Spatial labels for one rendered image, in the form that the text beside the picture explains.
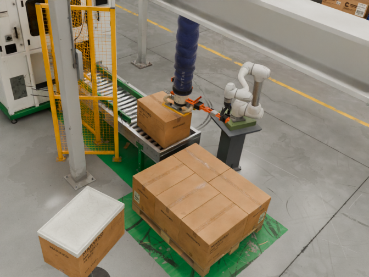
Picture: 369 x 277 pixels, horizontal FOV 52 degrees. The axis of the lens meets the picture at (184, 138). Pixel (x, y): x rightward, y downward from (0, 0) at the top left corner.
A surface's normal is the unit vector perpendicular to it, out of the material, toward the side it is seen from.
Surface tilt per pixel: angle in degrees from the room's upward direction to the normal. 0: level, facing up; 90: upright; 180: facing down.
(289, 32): 90
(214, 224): 0
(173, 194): 0
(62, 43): 90
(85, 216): 0
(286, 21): 90
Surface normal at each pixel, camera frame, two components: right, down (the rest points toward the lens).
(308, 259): 0.09, -0.79
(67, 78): 0.68, 0.49
